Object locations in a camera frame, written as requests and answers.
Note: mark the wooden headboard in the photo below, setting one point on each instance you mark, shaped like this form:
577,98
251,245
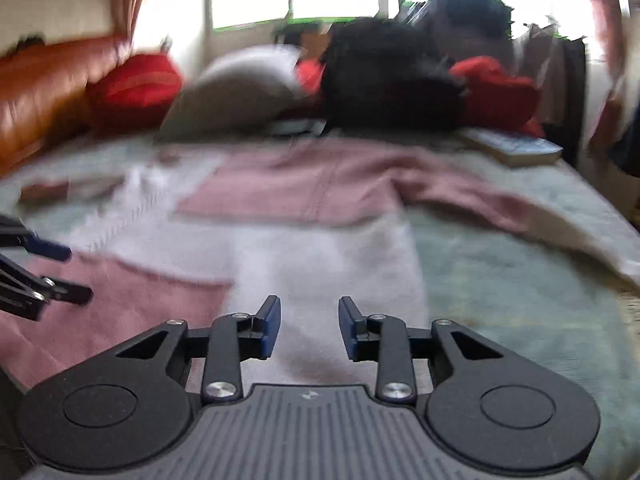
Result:
45,95

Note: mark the pink and white sweater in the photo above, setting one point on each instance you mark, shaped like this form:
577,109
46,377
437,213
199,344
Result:
310,185

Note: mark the black backpack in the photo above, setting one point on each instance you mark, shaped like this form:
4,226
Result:
390,80

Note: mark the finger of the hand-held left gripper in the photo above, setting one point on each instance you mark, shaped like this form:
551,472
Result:
30,292
47,250

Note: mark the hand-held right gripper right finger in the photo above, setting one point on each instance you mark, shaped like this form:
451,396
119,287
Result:
350,327

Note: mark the red blanket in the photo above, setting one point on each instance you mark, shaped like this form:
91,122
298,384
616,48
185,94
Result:
500,90

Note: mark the grey pillow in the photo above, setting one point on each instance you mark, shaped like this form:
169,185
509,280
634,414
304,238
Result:
235,90

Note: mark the black coat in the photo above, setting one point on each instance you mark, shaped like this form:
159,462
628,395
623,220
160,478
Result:
572,100

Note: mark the flat grey pouch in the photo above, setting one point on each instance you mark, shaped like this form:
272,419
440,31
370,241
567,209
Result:
295,127

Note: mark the orange patterned curtain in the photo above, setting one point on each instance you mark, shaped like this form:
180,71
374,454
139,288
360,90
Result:
132,5
607,35

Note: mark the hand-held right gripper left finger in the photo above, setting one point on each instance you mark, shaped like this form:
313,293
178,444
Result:
270,327

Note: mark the green checked bedspread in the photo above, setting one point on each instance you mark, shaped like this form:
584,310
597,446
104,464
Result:
500,270

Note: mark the black jacket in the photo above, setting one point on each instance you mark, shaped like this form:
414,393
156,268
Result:
475,15

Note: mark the paperback book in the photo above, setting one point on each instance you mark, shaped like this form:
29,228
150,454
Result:
515,147

